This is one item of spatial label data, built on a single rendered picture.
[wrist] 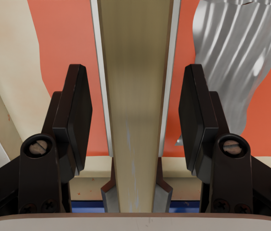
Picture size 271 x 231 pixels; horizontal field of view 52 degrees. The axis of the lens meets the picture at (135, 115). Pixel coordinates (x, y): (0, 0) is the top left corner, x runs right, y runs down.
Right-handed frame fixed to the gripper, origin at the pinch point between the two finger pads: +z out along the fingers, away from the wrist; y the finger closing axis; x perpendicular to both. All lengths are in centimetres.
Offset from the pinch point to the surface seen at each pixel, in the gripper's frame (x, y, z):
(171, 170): -23.8, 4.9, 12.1
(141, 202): -11.9, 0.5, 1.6
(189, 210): -26.2, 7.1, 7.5
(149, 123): -2.3, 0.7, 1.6
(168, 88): -5.5, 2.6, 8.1
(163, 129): -10.5, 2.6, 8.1
